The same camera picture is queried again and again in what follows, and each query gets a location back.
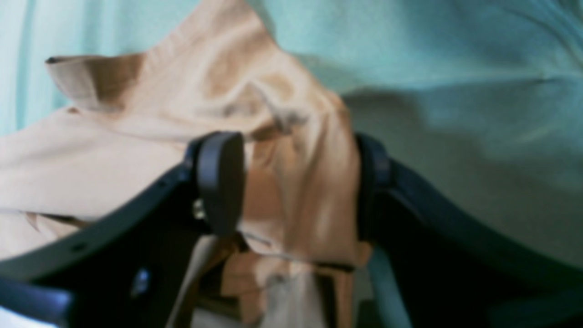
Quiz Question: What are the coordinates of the image right gripper black left finger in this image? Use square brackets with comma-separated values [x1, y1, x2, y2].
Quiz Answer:
[0, 132, 245, 328]

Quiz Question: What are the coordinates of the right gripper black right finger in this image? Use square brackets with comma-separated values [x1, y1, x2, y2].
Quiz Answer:
[355, 133, 582, 328]

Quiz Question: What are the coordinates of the tan orange T-shirt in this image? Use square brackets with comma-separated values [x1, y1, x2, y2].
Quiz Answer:
[1, 0, 372, 328]

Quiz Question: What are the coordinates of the light green table cloth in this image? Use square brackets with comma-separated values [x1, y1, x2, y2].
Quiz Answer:
[1, 0, 582, 328]

